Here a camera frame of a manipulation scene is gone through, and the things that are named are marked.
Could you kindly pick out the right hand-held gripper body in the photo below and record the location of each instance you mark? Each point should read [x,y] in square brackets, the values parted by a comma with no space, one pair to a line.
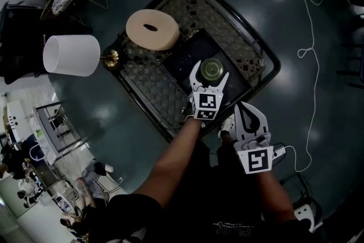
[256,159]

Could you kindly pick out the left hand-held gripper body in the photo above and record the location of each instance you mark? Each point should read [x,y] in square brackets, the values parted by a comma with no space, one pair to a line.
[206,101]

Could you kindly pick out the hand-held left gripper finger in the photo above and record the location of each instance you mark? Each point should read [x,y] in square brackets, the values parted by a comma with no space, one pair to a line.
[223,83]
[194,76]

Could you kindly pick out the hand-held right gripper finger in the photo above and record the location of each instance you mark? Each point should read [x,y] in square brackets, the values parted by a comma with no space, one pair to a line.
[238,122]
[263,122]

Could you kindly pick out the dark green cup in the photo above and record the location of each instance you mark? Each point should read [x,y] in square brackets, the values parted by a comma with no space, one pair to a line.
[211,69]

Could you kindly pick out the black tray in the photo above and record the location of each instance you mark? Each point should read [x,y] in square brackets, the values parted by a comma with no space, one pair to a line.
[187,59]

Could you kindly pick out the person's left forearm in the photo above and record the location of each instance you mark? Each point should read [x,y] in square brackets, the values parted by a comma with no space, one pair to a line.
[170,162]

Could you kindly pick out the person's right forearm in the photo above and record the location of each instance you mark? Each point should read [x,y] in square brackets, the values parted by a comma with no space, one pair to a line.
[274,196]

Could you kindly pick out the person's white shoe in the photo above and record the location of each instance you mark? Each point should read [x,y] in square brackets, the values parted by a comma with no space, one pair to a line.
[227,126]

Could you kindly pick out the white power adapter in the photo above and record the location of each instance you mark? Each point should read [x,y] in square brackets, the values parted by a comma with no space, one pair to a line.
[279,150]

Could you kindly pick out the beige round tissue box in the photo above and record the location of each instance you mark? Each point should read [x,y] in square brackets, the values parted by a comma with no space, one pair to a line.
[152,29]

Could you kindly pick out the person's black shirt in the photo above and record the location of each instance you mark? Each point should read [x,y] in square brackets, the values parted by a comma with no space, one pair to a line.
[199,207]

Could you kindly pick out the gold lamp base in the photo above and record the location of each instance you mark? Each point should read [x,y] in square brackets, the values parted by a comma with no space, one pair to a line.
[111,59]

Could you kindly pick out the white lamp shade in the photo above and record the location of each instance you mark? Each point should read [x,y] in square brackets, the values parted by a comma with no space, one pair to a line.
[74,55]

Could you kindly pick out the glass display cabinet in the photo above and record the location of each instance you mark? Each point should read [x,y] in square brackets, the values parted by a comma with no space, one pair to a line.
[57,128]

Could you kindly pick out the black sofa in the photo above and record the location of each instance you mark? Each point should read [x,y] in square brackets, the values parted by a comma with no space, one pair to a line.
[20,42]

